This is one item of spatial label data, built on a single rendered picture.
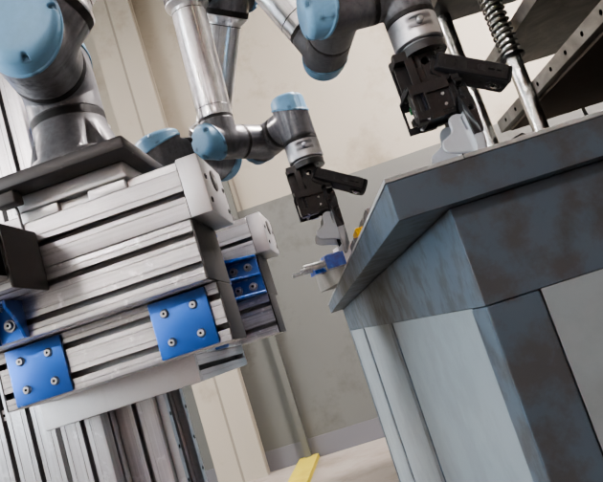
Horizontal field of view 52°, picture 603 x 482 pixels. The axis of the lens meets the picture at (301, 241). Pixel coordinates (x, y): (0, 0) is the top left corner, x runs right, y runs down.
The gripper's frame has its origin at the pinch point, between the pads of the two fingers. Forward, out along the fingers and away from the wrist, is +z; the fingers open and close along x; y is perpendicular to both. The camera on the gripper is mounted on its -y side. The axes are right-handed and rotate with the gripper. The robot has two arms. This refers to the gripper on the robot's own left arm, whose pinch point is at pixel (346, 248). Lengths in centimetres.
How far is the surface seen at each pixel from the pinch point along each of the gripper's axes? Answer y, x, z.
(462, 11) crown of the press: -97, -113, -96
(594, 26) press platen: -87, -25, -40
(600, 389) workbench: -6, 74, 27
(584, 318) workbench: -6, 74, 21
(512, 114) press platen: -90, -93, -41
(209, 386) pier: 69, -260, 25
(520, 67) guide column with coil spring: -87, -69, -50
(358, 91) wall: -77, -248, -125
